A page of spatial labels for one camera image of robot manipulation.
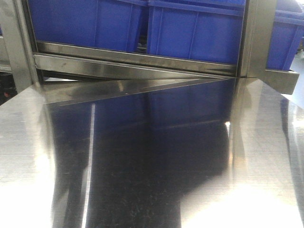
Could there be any blue plastic bin left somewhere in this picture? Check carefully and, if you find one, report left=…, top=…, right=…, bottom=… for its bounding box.
left=28, top=0, right=148, bottom=52

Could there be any blue plastic bin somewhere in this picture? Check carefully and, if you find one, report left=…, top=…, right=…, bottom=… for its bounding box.
left=147, top=0, right=245, bottom=65
left=28, top=0, right=148, bottom=52
left=266, top=10, right=304, bottom=71

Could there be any blue plastic bin middle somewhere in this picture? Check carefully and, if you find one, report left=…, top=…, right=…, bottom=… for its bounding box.
left=147, top=0, right=245, bottom=65

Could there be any blue plastic bin far right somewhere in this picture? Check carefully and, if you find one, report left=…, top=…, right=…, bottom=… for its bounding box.
left=266, top=10, right=304, bottom=71

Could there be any stainless steel shelf frame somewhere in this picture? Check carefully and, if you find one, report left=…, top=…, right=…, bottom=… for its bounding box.
left=0, top=0, right=299, bottom=94

